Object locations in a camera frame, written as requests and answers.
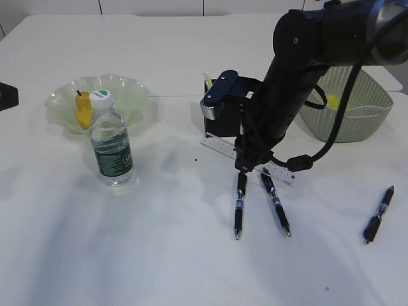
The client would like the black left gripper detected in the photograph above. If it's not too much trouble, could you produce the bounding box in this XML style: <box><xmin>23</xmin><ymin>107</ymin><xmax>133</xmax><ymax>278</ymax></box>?
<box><xmin>0</xmin><ymin>82</ymin><xmax>19</xmax><ymax>112</ymax></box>

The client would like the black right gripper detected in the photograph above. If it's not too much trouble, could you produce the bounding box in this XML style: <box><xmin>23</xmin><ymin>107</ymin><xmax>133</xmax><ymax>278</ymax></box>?
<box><xmin>234</xmin><ymin>96</ymin><xmax>284</xmax><ymax>173</ymax></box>

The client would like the clear plastic ruler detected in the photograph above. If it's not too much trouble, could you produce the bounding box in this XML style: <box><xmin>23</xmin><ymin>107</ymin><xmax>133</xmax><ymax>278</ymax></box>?
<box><xmin>200</xmin><ymin>133</ymin><xmax>295</xmax><ymax>187</ymax></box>

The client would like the black pen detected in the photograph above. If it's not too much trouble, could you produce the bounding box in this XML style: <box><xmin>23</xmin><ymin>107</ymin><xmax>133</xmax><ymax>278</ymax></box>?
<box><xmin>363</xmin><ymin>186</ymin><xmax>395</xmax><ymax>245</ymax></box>
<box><xmin>261</xmin><ymin>168</ymin><xmax>291</xmax><ymax>237</ymax></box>
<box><xmin>234</xmin><ymin>172</ymin><xmax>247</xmax><ymax>240</ymax></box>

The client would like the yellow utility knife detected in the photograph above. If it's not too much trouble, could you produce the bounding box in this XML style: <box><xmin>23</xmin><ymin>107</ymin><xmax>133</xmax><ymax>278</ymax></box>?
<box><xmin>203</xmin><ymin>72</ymin><xmax>213</xmax><ymax>90</ymax></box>

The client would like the yellow pear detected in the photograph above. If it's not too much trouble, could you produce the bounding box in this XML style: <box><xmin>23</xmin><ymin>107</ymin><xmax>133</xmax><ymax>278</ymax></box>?
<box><xmin>75</xmin><ymin>91</ymin><xmax>93</xmax><ymax>129</ymax></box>

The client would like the yellow waste paper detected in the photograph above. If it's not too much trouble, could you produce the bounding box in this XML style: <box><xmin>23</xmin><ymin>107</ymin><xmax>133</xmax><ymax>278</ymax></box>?
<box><xmin>326</xmin><ymin>94</ymin><xmax>340</xmax><ymax>110</ymax></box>

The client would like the clear plastic water bottle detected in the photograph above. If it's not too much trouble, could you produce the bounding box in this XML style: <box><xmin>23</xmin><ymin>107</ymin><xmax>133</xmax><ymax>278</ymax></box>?
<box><xmin>90</xmin><ymin>89</ymin><xmax>135</xmax><ymax>187</ymax></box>

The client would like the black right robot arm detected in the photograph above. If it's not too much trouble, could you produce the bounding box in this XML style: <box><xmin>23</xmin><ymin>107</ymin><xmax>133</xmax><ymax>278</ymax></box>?
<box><xmin>235</xmin><ymin>1</ymin><xmax>407</xmax><ymax>173</ymax></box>

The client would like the black square pen holder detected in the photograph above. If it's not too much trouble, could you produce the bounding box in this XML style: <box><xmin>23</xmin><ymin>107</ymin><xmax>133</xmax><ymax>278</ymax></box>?
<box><xmin>203</xmin><ymin>76</ymin><xmax>256</xmax><ymax>138</ymax></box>

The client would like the green woven plastic basket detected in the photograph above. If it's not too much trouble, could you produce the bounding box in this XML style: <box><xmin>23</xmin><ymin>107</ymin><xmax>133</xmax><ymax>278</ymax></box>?
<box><xmin>300</xmin><ymin>66</ymin><xmax>393</xmax><ymax>143</ymax></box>

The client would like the green wavy glass plate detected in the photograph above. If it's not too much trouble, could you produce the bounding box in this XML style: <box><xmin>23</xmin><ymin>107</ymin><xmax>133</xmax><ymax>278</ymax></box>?
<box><xmin>45</xmin><ymin>73</ymin><xmax>149</xmax><ymax>134</ymax></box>

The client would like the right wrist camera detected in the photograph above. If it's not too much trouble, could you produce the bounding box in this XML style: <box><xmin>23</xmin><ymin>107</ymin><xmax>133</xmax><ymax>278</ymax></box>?
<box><xmin>200</xmin><ymin>70</ymin><xmax>261</xmax><ymax>120</ymax></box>

